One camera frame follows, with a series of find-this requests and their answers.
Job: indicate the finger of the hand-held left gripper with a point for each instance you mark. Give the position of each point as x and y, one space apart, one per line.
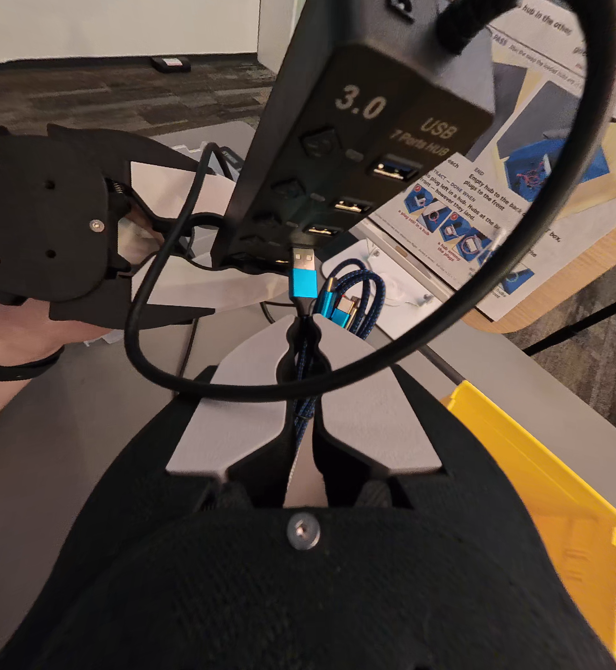
198 194
203 288

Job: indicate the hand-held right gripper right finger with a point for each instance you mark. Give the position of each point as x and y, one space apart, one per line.
381 419

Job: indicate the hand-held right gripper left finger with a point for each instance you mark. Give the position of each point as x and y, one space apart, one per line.
229 419

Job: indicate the yellow plastic bin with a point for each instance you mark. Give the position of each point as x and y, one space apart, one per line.
549 492

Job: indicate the black 7-port USB hub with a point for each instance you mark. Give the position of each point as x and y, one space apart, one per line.
559 209

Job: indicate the person's left forearm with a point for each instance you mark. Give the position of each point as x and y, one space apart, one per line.
4 403

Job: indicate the person's left hand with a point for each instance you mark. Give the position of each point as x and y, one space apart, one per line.
36 330

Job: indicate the white stand base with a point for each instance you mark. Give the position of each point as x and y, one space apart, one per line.
392 304

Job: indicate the small black floor box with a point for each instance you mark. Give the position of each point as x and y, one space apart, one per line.
170 64

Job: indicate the instruction sheet on stand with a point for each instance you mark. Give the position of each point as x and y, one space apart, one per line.
591 283

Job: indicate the instruction poster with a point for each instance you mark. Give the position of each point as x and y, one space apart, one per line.
559 126

